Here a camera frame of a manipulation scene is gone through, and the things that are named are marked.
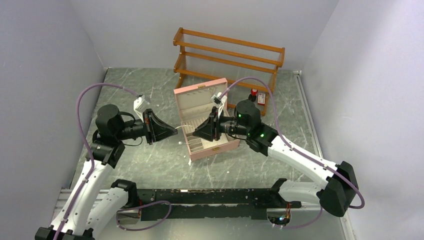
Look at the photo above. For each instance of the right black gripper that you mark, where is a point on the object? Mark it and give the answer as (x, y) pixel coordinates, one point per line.
(208, 130)

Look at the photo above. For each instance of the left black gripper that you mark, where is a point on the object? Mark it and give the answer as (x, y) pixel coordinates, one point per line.
(155, 129)

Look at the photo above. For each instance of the pink jewelry box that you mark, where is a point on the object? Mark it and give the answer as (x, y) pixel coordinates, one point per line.
(194, 106)

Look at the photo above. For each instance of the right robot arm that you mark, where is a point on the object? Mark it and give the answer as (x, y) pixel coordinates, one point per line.
(264, 139)

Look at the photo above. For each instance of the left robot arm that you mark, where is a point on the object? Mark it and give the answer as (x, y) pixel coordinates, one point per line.
(81, 218)

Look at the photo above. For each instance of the small red white box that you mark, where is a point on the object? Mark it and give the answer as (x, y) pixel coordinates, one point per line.
(261, 99)

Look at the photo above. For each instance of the wooden two-tier shelf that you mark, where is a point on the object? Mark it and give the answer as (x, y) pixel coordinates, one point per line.
(210, 57)

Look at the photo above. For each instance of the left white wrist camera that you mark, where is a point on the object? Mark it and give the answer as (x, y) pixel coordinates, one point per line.
(139, 106)

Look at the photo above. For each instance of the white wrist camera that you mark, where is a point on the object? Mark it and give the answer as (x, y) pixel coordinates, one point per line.
(220, 100)
(139, 106)

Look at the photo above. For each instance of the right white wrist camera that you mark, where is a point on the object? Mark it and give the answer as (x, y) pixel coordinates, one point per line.
(220, 100)

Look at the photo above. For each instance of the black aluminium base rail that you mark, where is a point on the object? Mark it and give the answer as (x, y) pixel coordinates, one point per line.
(232, 202)

